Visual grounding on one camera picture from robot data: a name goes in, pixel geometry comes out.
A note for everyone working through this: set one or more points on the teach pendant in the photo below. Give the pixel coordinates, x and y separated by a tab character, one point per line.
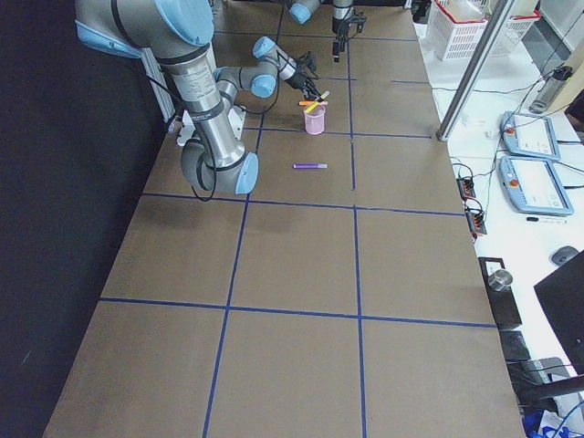
529	135
532	186

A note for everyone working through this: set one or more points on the black monitor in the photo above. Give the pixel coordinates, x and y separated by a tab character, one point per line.
560	296

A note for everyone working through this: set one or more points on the orange black connector block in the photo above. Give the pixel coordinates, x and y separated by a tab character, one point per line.
466	187

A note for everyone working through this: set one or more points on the metal cup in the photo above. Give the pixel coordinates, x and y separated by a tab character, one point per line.
499	280

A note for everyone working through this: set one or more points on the black water bottle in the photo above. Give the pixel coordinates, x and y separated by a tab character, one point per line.
554	83

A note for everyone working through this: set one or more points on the black computer mouse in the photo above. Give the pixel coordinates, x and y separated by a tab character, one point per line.
564	254

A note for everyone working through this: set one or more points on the white pedestal column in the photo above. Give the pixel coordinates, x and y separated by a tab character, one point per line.
234	116

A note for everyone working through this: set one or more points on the yellow highlighter pen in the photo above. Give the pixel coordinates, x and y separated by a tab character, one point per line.
323	96

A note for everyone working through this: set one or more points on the aluminium frame post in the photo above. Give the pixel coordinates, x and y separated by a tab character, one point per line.
494	27

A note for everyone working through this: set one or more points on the pink mesh pen holder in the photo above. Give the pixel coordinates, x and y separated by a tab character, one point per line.
315	120

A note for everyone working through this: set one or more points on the near teach pendant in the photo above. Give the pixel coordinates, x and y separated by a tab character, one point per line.
532	186

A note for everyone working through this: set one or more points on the white basket red rim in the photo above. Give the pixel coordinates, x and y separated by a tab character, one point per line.
455	28

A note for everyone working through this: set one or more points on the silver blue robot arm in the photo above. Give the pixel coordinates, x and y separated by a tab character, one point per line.
179	34
344	17

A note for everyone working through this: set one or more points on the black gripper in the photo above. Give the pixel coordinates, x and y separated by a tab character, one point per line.
339	26
300	80

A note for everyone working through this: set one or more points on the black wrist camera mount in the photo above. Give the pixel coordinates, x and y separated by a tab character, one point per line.
306	63

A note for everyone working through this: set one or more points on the black white marker pen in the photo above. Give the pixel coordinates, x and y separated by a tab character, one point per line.
546	220

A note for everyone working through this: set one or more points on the far teach pendant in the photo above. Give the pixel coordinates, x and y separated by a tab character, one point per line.
529	135

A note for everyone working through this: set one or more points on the purple highlighter pen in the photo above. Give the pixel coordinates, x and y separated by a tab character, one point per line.
309	166

